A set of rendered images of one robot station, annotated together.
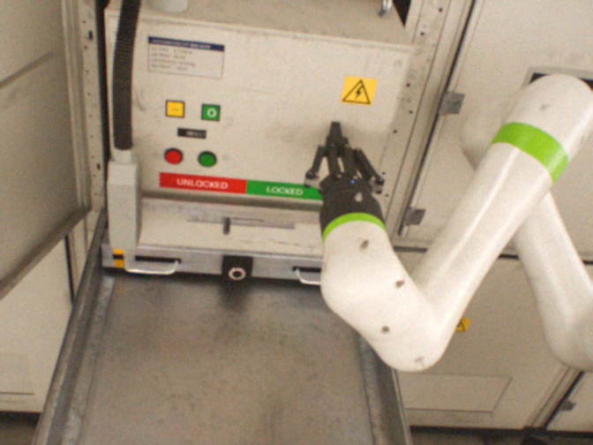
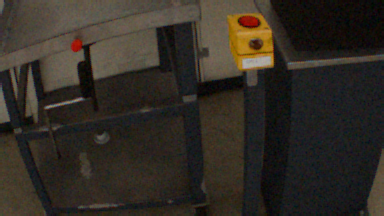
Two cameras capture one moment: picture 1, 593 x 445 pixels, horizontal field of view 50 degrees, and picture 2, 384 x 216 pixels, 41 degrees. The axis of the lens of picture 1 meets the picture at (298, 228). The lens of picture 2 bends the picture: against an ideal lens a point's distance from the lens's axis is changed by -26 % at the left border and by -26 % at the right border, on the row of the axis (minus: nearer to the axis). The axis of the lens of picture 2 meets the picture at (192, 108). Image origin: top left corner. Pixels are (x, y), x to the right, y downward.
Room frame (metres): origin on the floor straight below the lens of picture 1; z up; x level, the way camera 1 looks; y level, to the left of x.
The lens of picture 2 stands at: (-0.72, -0.30, 1.63)
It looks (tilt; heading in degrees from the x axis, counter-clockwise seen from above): 41 degrees down; 3
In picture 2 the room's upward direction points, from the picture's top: 5 degrees counter-clockwise
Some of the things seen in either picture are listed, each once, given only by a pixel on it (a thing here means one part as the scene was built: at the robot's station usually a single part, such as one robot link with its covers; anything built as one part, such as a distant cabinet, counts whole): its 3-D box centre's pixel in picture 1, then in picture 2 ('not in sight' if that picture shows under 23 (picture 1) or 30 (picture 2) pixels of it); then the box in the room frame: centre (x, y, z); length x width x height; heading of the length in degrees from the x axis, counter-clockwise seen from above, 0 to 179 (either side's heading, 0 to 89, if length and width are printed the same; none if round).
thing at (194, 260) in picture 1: (237, 256); not in sight; (0.99, 0.11, 0.90); 0.54 x 0.05 x 0.06; 100
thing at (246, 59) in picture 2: not in sight; (250, 40); (0.38, -0.38, 0.85); 0.08 x 0.08 x 0.10; 10
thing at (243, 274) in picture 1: (236, 268); not in sight; (0.95, 0.11, 0.90); 0.06 x 0.03 x 0.05; 100
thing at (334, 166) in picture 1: (334, 168); not in sight; (0.87, -0.04, 1.23); 0.11 x 0.01 x 0.04; 11
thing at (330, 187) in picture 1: (346, 193); not in sight; (0.81, -0.06, 1.23); 0.09 x 0.08 x 0.07; 10
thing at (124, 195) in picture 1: (125, 198); not in sight; (0.87, 0.30, 1.09); 0.08 x 0.05 x 0.17; 10
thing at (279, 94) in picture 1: (249, 159); not in sight; (0.97, 0.11, 1.15); 0.48 x 0.01 x 0.48; 100
